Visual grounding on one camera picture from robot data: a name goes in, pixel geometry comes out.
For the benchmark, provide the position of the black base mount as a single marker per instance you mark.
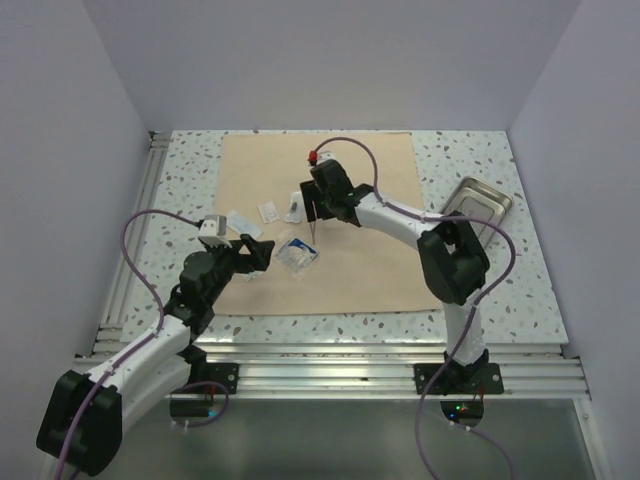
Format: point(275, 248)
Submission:
point(211, 375)
point(480, 377)

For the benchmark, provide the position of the small white sachet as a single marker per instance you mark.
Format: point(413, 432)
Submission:
point(268, 212)

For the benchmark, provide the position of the white pouch dark item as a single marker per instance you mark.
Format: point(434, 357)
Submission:
point(296, 208)

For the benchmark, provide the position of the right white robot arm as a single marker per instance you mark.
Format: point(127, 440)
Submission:
point(453, 262)

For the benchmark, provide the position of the long white printed packet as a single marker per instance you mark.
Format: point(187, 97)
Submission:
point(241, 225)

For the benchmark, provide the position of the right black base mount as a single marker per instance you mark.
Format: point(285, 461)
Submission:
point(480, 377)

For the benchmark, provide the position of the blue white gauze packet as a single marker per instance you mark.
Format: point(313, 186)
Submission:
point(296, 255)

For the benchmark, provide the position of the clear packet near left gripper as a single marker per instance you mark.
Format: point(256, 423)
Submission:
point(250, 276)

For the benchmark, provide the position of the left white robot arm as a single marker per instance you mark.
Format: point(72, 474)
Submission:
point(89, 413)

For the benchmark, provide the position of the beige cloth mat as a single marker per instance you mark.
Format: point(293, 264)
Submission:
point(357, 270)

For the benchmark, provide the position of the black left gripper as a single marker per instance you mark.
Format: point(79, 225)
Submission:
point(256, 260)

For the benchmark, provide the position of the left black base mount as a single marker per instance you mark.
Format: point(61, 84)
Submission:
point(211, 375)

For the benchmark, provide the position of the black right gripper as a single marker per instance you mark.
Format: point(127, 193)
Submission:
point(309, 188)

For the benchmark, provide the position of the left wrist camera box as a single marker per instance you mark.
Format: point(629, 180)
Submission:
point(213, 231)

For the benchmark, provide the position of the stainless steel tray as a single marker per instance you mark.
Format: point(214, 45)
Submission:
point(475, 198)

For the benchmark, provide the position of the red cable connector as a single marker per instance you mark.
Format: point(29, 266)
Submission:
point(313, 158)

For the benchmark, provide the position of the steel tweezers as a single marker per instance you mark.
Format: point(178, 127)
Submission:
point(312, 226)

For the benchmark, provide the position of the aluminium frame rails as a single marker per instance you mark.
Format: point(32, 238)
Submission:
point(355, 355)

